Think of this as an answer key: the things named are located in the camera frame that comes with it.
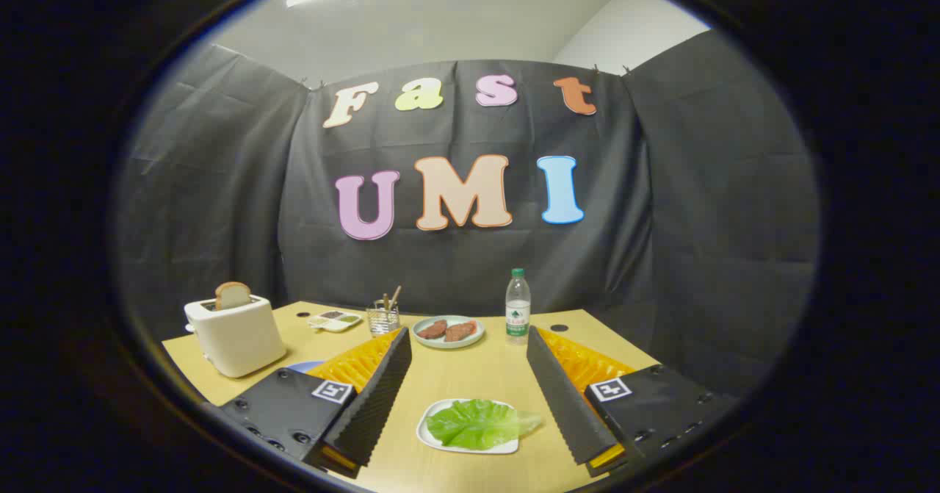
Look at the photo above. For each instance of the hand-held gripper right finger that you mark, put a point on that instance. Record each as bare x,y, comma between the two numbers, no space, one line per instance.
562,397

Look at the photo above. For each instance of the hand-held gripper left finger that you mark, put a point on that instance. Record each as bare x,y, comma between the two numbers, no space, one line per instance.
382,390

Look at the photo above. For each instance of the green lettuce leaf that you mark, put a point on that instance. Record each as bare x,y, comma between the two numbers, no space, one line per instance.
474,423

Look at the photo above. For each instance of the brown bread slice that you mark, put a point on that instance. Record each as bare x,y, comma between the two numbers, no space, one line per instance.
233,296

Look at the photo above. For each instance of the white square plate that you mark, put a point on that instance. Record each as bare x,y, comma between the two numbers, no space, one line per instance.
426,434

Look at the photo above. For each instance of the clear glass utensil holder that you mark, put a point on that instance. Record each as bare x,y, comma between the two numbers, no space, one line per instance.
382,322

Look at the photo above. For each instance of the brown meat slice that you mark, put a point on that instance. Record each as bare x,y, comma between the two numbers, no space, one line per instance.
432,329
460,331

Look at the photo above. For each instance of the blue round plate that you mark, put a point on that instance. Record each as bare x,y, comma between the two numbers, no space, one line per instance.
305,366

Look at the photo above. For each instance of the pale green plate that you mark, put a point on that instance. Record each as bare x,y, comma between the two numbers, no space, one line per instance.
448,343

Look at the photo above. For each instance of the white divided seasoning dish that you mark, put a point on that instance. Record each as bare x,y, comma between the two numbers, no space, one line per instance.
336,322

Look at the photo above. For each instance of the clear water bottle green cap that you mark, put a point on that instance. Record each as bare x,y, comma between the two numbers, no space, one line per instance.
518,309

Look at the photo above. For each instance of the white toaster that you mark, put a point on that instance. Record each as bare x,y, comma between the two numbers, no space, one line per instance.
239,339

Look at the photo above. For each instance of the black backdrop cloth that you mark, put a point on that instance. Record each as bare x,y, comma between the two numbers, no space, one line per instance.
220,184

